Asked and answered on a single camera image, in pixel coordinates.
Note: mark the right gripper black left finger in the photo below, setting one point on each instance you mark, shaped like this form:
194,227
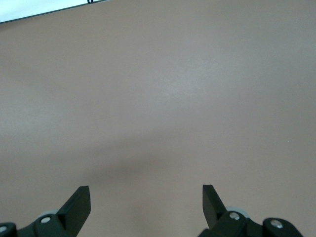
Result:
74,212

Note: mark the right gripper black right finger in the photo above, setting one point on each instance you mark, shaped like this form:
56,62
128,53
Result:
213,209

